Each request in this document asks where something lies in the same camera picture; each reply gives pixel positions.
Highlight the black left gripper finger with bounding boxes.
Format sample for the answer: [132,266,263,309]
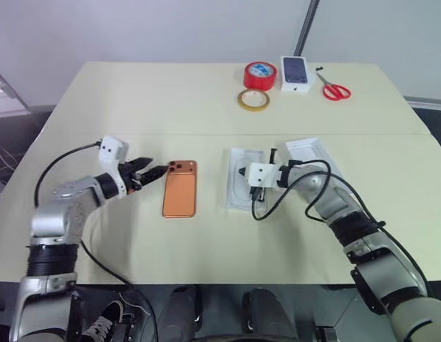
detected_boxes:
[128,155,155,172]
[139,164,170,187]

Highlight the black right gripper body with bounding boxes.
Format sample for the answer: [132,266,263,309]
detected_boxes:
[248,185,268,203]

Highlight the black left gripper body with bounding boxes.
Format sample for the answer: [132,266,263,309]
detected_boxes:
[119,160,145,195]

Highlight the white phone box base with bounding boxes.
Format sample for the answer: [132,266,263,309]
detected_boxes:
[224,147,275,214]

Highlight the white phone box lid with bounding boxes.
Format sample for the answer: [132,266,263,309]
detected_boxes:
[284,138,345,188]

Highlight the white printed phone box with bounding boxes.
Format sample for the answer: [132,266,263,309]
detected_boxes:
[279,54,316,95]

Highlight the orange smartphone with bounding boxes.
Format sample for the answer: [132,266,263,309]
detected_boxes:
[161,160,199,219]

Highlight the yellow tape roll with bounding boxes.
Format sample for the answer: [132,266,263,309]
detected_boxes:
[237,88,272,113]

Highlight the red tape roll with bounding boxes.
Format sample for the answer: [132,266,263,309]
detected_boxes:
[243,61,279,92]

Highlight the dark rounded shape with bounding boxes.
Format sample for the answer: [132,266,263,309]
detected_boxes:
[158,284,204,342]
[242,286,279,338]

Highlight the grey metal pole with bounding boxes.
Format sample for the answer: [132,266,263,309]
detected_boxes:
[294,0,321,57]

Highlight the black shoe white laces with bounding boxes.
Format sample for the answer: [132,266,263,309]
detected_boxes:
[80,300,136,342]

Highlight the grey metal rack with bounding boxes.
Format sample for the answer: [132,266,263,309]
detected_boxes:
[0,63,33,115]

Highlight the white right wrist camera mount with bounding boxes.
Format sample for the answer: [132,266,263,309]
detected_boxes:
[246,161,284,190]

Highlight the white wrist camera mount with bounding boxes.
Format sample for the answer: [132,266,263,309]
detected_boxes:
[98,135,130,199]
[246,161,284,190]

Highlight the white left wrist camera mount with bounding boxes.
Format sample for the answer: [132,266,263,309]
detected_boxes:
[98,135,130,199]

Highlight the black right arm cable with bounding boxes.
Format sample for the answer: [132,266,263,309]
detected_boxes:
[249,159,430,299]

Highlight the red handled scissors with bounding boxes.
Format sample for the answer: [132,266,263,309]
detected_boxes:
[315,71,352,102]

